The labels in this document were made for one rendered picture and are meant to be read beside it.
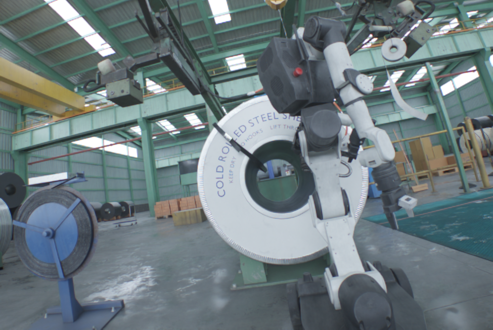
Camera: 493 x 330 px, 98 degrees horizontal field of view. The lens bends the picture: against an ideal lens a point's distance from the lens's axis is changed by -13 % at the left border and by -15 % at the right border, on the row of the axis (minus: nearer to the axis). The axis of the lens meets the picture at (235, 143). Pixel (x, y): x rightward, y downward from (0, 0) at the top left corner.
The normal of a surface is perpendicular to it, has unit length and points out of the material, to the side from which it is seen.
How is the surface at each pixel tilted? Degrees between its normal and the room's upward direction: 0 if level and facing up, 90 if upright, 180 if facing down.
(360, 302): 61
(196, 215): 90
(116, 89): 90
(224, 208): 90
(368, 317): 77
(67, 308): 90
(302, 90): 112
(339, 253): 50
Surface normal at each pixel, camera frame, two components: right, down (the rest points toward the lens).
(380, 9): -0.15, -0.17
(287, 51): 0.31, -0.29
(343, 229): -0.28, -0.73
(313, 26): -0.94, 0.07
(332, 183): -0.15, 0.17
